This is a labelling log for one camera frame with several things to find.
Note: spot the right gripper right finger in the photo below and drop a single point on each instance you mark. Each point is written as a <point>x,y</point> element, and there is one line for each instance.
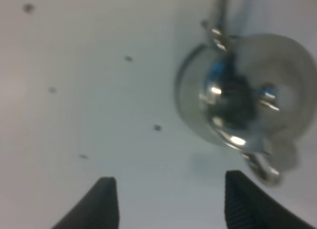
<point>246,206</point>

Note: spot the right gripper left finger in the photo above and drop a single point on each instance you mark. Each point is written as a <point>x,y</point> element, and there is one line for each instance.
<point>98,209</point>

